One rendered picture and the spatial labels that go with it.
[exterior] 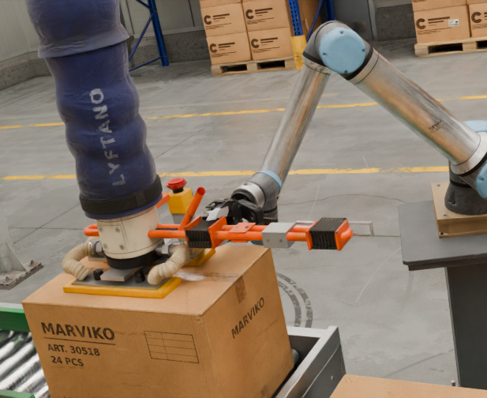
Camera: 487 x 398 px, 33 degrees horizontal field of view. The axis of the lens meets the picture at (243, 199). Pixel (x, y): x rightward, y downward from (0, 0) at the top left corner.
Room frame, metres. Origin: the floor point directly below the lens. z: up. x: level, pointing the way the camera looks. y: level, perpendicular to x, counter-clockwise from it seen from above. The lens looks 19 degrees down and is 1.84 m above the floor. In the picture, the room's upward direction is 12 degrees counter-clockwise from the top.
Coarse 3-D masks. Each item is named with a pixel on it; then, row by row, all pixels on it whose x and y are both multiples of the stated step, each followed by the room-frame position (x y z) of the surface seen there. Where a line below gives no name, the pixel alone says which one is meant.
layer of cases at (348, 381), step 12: (348, 384) 2.01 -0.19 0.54; (360, 384) 2.00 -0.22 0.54; (372, 384) 1.99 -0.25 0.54; (384, 384) 1.98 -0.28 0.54; (396, 384) 1.96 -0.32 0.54; (408, 384) 1.95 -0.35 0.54; (420, 384) 1.94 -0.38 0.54; (432, 384) 1.93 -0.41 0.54; (336, 396) 1.96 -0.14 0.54; (348, 396) 1.95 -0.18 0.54; (360, 396) 1.94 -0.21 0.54; (372, 396) 1.93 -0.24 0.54; (384, 396) 1.92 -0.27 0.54; (396, 396) 1.90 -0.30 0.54; (408, 396) 1.89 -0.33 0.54; (420, 396) 1.88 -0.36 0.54; (432, 396) 1.87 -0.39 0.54; (444, 396) 1.86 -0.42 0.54; (456, 396) 1.85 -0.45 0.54; (468, 396) 1.84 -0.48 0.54; (480, 396) 1.83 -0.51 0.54
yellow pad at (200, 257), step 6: (198, 252) 2.15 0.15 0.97; (204, 252) 2.16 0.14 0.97; (210, 252) 2.16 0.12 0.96; (192, 258) 2.13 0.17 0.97; (198, 258) 2.12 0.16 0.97; (204, 258) 2.13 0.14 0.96; (150, 264) 2.19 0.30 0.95; (156, 264) 2.18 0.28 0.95; (192, 264) 2.11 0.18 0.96; (198, 264) 2.10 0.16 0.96
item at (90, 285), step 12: (96, 276) 2.09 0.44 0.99; (132, 276) 2.07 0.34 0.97; (144, 276) 2.03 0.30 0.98; (180, 276) 2.02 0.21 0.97; (72, 288) 2.10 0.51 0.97; (84, 288) 2.07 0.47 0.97; (96, 288) 2.05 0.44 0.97; (108, 288) 2.04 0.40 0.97; (120, 288) 2.02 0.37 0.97; (132, 288) 2.01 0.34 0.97; (144, 288) 1.99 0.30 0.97; (156, 288) 1.97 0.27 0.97; (168, 288) 1.97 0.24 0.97
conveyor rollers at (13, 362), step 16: (0, 336) 2.79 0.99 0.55; (16, 336) 2.76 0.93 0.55; (0, 352) 2.66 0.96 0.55; (16, 352) 2.63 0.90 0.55; (32, 352) 2.65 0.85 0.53; (0, 368) 2.53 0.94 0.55; (16, 368) 2.57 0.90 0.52; (32, 368) 2.52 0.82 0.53; (0, 384) 2.42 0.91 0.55; (16, 384) 2.45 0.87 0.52; (32, 384) 2.39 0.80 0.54
